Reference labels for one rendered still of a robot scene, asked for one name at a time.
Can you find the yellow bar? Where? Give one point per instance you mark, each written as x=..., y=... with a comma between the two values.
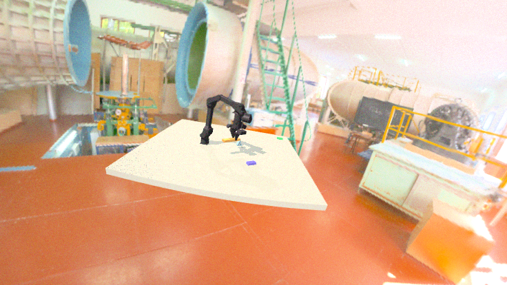
x=230, y=140

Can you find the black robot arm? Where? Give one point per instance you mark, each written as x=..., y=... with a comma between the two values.
x=240, y=114

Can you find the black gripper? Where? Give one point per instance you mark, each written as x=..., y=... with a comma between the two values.
x=235, y=129

